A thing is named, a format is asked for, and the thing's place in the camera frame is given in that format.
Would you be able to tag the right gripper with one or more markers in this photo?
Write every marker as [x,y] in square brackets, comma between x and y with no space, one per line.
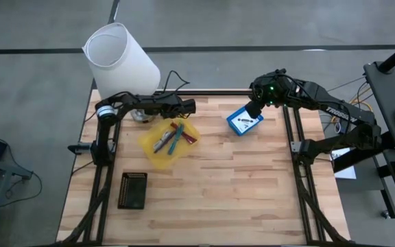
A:
[253,109]

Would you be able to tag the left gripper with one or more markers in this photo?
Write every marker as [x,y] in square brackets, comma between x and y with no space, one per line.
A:
[175,107]

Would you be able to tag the yellow translucent bin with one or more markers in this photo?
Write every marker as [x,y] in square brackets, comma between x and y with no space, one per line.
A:
[178,151]

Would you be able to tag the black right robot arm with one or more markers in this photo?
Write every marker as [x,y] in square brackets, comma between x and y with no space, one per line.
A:
[341,115]

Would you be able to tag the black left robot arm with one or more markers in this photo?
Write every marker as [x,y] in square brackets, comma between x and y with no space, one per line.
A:
[139,103]

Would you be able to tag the blue plastic basket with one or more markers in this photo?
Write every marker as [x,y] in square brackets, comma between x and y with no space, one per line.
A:
[233,125]

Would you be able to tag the silver lamp base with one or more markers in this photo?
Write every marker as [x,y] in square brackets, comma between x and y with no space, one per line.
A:
[142,116]

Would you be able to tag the white lamp shade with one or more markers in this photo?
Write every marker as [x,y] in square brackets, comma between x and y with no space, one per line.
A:
[122,68]

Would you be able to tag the black plastic basket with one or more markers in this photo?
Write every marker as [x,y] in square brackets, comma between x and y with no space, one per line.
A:
[134,192]

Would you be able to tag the white paper sheet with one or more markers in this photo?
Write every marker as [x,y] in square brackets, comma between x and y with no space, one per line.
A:
[346,173]

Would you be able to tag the black desk support beam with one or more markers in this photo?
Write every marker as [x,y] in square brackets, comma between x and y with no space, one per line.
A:
[358,158]

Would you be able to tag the dark grey desk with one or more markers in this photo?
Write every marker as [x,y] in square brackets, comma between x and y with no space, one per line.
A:
[389,103]

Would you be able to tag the caster wheel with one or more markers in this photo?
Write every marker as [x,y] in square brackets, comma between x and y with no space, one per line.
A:
[386,214]

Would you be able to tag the black aluminium rig frame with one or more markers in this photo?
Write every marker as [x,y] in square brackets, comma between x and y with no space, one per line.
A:
[218,92]

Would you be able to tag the black side bracket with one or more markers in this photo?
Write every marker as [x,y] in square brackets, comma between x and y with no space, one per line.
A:
[77,149]

